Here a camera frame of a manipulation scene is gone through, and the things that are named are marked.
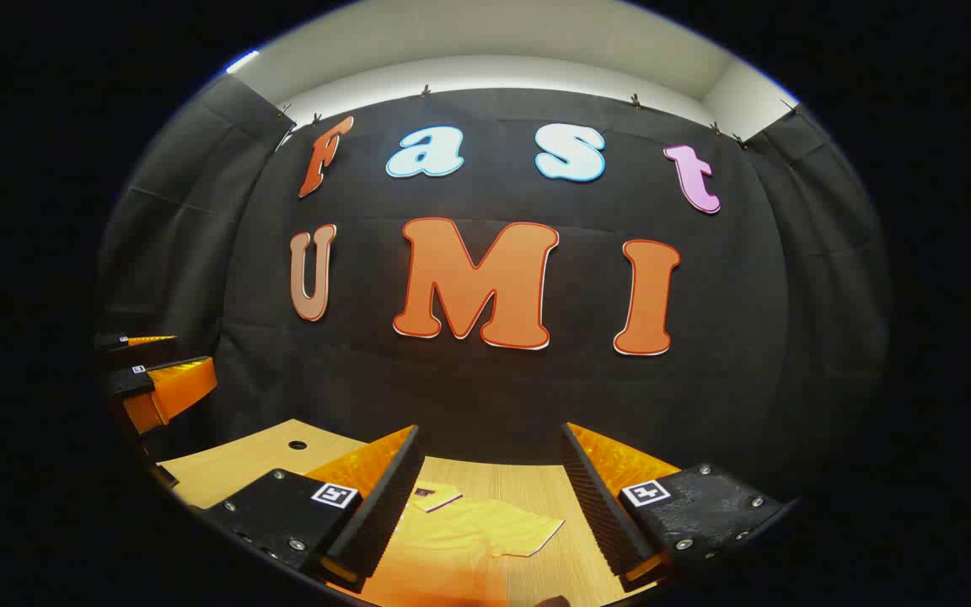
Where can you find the orange polo T-shirt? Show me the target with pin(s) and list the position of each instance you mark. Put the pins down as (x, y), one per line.
(460, 539)

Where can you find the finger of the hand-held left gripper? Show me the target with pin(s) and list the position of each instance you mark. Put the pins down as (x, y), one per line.
(144, 341)
(182, 388)

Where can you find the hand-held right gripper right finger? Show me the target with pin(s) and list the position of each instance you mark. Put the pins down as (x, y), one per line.
(599, 514)

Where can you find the black backdrop cloth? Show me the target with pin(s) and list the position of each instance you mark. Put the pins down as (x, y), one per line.
(536, 396)

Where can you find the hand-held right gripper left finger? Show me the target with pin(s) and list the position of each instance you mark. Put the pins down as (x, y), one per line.
(384, 514)

